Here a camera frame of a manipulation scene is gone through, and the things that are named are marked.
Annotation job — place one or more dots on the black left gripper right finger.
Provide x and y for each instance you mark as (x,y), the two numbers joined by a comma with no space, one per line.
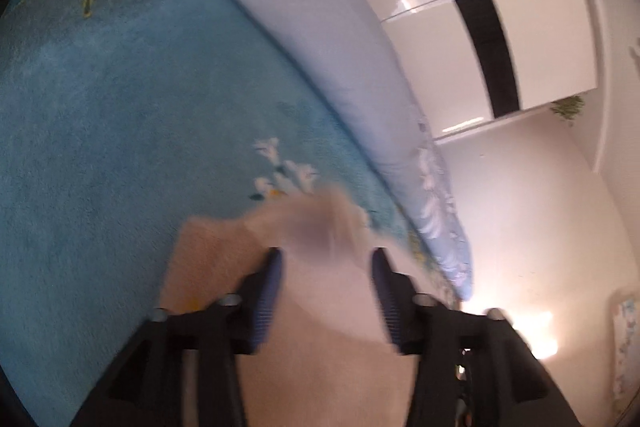
(471,370)

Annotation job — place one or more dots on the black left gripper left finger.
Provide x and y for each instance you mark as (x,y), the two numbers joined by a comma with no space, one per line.
(143,385)

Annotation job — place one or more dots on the fuzzy beige cartoon sweater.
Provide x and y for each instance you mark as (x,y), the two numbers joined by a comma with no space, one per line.
(327,360)

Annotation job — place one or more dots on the green hanging plant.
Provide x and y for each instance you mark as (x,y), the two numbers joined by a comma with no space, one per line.
(568,109)

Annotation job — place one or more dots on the teal floral bed blanket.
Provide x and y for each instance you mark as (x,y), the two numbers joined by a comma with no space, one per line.
(119,120)

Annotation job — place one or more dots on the white black glossy wardrobe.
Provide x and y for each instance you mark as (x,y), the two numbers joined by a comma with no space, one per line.
(470,62)

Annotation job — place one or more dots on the light blue floral duvet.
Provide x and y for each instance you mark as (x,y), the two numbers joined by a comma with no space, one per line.
(342,48)

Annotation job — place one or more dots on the wall picture poster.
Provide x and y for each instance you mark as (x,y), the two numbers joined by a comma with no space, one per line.
(625,321)

